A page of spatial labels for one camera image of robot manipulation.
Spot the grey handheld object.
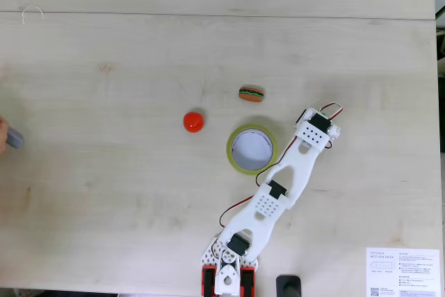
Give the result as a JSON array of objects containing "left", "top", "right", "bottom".
[{"left": 5, "top": 128, "right": 25, "bottom": 150}]

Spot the person's hand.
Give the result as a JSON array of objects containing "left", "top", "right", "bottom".
[{"left": 0, "top": 115, "right": 8, "bottom": 155}]

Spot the toy hamburger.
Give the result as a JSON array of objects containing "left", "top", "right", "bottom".
[{"left": 238, "top": 85, "right": 266, "bottom": 104}]

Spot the clear packing tape roll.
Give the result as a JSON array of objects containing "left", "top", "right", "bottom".
[{"left": 226, "top": 123, "right": 279, "bottom": 175}]

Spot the red toy strawberry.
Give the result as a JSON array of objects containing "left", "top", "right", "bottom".
[{"left": 183, "top": 111, "right": 205, "bottom": 134}]

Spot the red table clamp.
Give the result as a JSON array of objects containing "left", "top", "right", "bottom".
[
  {"left": 241, "top": 266, "right": 257, "bottom": 296},
  {"left": 201, "top": 265, "right": 217, "bottom": 296}
]

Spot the white printed paper sheet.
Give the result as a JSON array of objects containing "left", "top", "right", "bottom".
[{"left": 365, "top": 247, "right": 440, "bottom": 297}]

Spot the red white gripper cable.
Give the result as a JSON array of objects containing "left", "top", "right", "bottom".
[{"left": 319, "top": 102, "right": 345, "bottom": 121}]

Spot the thin white wire loop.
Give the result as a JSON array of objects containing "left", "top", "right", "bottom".
[{"left": 21, "top": 5, "right": 45, "bottom": 25}]

